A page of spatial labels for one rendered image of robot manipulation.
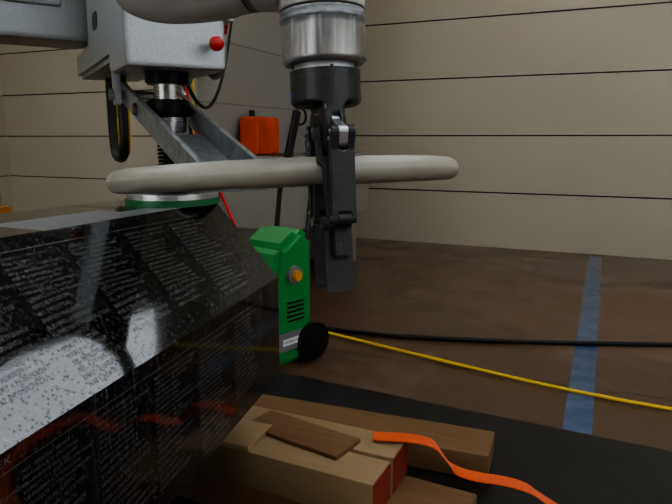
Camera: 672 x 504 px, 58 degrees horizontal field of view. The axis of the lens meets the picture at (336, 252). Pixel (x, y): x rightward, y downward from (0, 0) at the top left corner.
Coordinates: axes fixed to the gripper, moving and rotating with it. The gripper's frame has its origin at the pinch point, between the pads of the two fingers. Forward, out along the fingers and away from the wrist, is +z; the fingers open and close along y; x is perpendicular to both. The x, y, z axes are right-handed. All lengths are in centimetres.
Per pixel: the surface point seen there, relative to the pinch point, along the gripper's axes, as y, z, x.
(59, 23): 133, -56, 46
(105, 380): 28.3, 19.6, 28.4
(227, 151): 62, -15, 6
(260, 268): 75, 12, -1
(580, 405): 123, 80, -122
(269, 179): -0.6, -9.0, 6.6
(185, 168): 3.5, -10.5, 15.1
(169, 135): 61, -18, 17
